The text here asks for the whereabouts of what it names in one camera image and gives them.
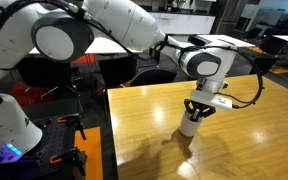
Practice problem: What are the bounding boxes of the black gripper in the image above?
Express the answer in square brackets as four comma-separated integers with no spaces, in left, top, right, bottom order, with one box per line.
[183,98,217,119]

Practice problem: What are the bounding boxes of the white cup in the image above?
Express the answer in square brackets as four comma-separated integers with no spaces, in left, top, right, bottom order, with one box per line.
[178,109,204,138]

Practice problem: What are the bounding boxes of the black round back chair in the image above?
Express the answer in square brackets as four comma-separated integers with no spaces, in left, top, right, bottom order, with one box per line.
[129,67,178,88]

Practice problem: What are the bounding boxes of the small white table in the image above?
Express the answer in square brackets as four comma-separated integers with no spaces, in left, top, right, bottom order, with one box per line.
[197,34,256,49]

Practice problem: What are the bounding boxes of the black square back chair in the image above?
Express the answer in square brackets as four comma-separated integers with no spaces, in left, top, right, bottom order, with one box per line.
[98,54,139,93]

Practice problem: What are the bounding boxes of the large white table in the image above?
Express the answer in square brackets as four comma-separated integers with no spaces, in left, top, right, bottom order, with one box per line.
[28,36,142,56]

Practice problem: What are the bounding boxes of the black perforated mounting board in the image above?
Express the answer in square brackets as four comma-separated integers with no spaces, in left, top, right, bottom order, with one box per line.
[0,114,82,180]

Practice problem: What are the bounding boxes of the black chair metal legs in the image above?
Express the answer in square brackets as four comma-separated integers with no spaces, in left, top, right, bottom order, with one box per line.
[15,58,84,113]

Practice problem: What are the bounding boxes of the black clamp orange handle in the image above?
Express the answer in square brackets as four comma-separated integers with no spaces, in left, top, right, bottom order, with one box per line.
[49,147,88,177]
[57,113,87,141]

